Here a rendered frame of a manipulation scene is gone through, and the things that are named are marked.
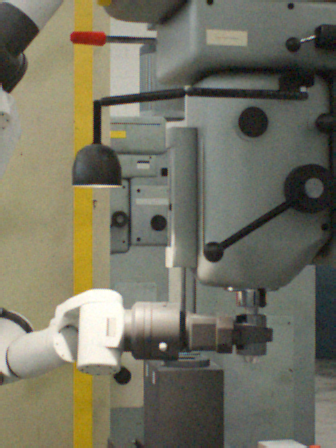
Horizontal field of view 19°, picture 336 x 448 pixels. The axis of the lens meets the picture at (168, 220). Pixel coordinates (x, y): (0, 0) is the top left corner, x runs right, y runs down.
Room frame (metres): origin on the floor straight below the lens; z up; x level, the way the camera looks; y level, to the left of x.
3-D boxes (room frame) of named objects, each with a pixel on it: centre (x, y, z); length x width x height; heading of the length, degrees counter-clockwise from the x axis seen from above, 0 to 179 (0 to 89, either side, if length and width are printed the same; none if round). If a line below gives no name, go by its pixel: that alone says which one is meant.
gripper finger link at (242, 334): (1.48, -0.13, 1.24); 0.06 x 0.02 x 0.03; 90
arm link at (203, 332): (1.51, -0.03, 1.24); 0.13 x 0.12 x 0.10; 0
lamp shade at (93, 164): (1.42, 0.10, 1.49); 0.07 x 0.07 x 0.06
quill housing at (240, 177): (1.51, -0.13, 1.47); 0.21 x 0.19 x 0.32; 14
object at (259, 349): (1.51, -0.13, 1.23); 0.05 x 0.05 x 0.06
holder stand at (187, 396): (1.88, -0.03, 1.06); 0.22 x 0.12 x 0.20; 8
